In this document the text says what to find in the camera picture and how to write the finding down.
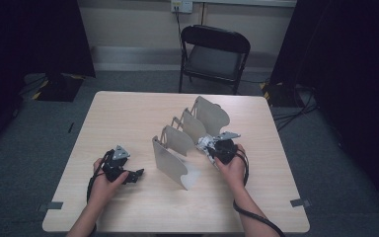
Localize black floor cables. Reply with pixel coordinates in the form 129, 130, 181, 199
270, 83, 320, 132

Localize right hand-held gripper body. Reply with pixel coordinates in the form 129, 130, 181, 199
211, 131, 242, 166

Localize person's left hand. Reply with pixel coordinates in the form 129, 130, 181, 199
87, 158, 130, 211

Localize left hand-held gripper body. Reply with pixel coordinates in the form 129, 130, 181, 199
102, 145, 131, 185

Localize grey wall trunking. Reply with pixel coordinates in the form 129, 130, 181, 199
191, 0, 298, 8

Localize white wall socket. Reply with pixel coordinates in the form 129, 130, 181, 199
170, 0, 193, 14

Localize beige expandable divider rack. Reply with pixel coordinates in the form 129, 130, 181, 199
151, 95, 231, 192

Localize hand-held gripper cable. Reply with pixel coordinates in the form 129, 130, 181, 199
86, 151, 116, 205
232, 149, 287, 237

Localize black wall socket cable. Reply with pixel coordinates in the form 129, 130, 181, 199
174, 6, 187, 60

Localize right hand-held gripper cable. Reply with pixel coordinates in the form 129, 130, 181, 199
232, 149, 287, 237

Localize person's right hand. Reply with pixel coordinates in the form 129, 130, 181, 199
215, 143, 247, 192

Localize white cloth with dark stripes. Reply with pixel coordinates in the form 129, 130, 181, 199
195, 135, 221, 167

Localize black stand base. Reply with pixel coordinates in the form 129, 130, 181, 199
260, 81, 297, 108
31, 72, 87, 103

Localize black curtain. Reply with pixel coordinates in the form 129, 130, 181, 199
269, 0, 379, 218
0, 0, 97, 156

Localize left hand-held gripper cable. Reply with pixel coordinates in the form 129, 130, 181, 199
86, 151, 116, 205

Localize grey tape strip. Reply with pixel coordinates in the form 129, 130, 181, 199
289, 197, 312, 208
37, 200, 64, 212

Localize black folding chair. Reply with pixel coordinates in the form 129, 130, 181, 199
178, 24, 252, 96

